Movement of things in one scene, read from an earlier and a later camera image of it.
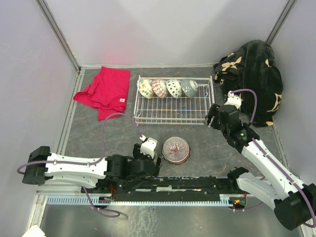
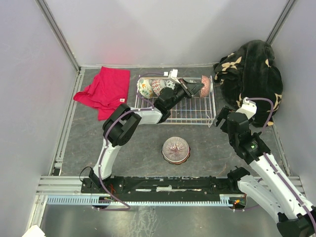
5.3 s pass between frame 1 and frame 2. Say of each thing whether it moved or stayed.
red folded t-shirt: stayed
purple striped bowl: stayed
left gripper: moved
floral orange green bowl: stayed
